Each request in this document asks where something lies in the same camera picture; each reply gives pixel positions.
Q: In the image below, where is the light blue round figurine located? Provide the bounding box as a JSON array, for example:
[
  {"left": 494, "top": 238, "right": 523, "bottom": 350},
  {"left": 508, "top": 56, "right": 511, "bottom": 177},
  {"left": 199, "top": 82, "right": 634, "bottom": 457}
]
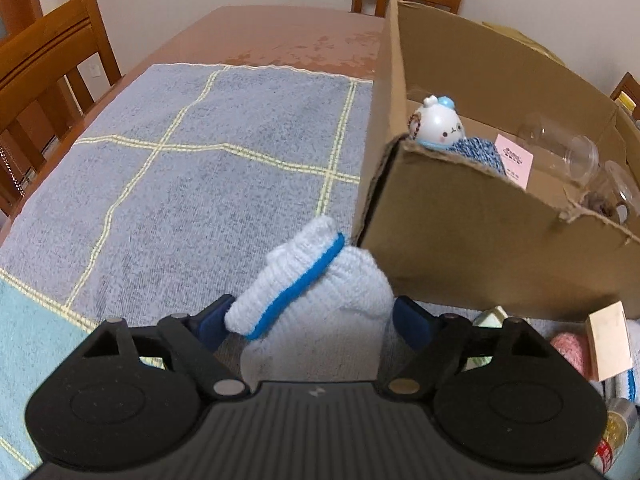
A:
[{"left": 414, "top": 95, "right": 463, "bottom": 150}]

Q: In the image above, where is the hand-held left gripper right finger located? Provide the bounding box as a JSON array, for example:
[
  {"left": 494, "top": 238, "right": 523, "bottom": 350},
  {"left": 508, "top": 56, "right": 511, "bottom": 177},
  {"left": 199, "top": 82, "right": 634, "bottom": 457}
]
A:
[{"left": 384, "top": 296, "right": 552, "bottom": 396}]

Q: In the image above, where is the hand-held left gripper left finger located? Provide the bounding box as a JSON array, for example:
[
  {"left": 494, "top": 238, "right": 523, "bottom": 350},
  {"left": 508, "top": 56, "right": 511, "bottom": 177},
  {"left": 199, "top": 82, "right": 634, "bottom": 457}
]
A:
[{"left": 81, "top": 295, "right": 249, "bottom": 402}]

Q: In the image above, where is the wooden chair with metal chain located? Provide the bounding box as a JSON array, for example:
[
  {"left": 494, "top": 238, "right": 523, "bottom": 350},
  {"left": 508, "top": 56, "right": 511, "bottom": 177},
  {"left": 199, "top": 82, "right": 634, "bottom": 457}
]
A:
[{"left": 0, "top": 0, "right": 123, "bottom": 218}]

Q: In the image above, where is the blue checked towel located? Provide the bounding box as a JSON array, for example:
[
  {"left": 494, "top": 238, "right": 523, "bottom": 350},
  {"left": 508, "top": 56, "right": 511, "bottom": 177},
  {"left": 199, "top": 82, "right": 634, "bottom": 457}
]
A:
[{"left": 0, "top": 62, "right": 640, "bottom": 471}]

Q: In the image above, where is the beige tall box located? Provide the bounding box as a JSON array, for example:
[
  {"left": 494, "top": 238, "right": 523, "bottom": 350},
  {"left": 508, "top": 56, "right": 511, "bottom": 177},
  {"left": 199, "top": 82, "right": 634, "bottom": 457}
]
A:
[{"left": 586, "top": 301, "right": 633, "bottom": 382}]

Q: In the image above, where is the clear jar of yellow capsules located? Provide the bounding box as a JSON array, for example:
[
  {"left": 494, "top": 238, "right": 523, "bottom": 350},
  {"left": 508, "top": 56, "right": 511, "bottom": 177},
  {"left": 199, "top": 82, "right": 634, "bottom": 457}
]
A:
[{"left": 592, "top": 397, "right": 640, "bottom": 478}]

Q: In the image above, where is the blue knitted sock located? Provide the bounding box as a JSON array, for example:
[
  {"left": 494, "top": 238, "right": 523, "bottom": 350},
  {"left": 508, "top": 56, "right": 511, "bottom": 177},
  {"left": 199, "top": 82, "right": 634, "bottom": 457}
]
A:
[{"left": 442, "top": 136, "right": 506, "bottom": 177}]

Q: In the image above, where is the brown cardboard box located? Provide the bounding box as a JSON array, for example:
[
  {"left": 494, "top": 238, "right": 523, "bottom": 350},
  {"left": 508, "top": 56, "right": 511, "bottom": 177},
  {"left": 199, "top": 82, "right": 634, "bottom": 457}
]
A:
[{"left": 350, "top": 0, "right": 640, "bottom": 322}]

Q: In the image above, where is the white sock with blue stripe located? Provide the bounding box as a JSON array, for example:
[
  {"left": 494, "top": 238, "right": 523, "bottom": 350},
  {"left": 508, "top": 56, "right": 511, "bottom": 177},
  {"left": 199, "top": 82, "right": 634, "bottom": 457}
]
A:
[
  {"left": 597, "top": 319, "right": 640, "bottom": 403},
  {"left": 225, "top": 216, "right": 396, "bottom": 382}
]

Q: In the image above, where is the clear jar of brown pieces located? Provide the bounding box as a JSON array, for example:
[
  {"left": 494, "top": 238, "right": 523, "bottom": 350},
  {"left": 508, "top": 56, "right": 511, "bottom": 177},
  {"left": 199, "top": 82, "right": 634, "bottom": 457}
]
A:
[{"left": 582, "top": 160, "right": 640, "bottom": 226}]

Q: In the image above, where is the pink box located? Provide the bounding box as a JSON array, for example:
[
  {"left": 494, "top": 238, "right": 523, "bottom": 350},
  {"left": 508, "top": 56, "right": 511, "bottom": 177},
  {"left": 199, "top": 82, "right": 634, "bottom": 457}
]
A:
[{"left": 495, "top": 134, "right": 533, "bottom": 191}]

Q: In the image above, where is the clear plastic jar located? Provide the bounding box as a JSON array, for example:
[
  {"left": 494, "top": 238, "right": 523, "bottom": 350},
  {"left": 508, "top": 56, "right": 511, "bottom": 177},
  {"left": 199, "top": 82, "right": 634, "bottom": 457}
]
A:
[{"left": 517, "top": 112, "right": 600, "bottom": 186}]

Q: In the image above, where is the pink knitted sock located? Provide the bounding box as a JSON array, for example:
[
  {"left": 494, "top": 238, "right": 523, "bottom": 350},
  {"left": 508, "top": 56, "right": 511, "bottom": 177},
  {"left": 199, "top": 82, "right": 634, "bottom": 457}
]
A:
[{"left": 550, "top": 332, "right": 598, "bottom": 382}]

